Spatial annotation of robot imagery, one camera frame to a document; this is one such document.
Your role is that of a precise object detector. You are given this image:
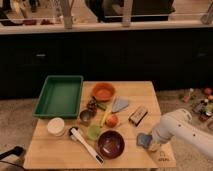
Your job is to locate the blue sponge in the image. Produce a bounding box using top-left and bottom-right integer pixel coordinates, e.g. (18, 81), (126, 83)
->
(137, 133), (152, 149)

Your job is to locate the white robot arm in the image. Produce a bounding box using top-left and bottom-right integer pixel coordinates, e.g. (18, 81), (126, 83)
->
(149, 108), (213, 160)

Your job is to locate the dark maroon bowl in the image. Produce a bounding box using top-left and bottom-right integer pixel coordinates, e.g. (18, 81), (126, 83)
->
(97, 130), (125, 159)

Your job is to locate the orange red bowl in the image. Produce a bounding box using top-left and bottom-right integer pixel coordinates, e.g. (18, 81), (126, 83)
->
(91, 83), (115, 101)

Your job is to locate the brown wooden block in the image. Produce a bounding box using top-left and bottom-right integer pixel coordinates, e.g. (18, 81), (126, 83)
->
(128, 106), (148, 126)

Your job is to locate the wooden folding table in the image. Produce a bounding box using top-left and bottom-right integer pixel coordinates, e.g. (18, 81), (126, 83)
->
(24, 81), (176, 170)

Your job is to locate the red apple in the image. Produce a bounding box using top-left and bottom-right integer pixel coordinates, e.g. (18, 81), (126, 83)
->
(105, 114), (118, 128)

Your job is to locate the grey triangular cloth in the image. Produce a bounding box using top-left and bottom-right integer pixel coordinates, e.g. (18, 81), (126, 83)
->
(112, 98), (129, 113)

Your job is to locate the yellow banana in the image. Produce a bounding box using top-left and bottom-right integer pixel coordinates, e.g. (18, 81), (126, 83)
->
(100, 108), (112, 127)

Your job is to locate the light green cup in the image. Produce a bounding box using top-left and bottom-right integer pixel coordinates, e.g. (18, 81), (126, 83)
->
(87, 125), (101, 141)

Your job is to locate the green vegetable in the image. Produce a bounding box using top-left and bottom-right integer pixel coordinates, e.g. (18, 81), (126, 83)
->
(97, 102), (107, 111)

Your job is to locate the purple grape bunch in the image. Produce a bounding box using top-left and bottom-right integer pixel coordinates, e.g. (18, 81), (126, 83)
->
(87, 98), (97, 115)

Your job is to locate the small metal cup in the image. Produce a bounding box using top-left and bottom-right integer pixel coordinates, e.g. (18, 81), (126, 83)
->
(79, 110), (92, 126)

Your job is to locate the white round container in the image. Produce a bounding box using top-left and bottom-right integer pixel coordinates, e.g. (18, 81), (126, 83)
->
(47, 117), (65, 136)

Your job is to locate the green plastic tray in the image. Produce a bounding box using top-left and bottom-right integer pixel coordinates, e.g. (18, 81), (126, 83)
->
(33, 75), (83, 119)

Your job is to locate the black object on floor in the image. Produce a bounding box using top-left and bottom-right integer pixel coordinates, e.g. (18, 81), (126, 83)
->
(0, 146), (25, 160)

